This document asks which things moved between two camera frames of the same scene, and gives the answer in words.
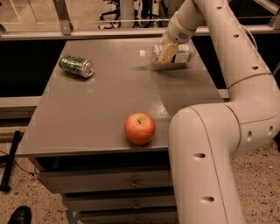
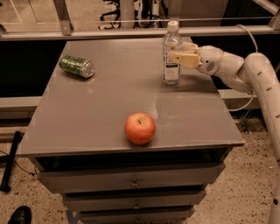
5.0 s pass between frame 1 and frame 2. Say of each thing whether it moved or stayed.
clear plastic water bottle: moved
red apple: stayed
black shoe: stayed
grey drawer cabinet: stayed
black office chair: stayed
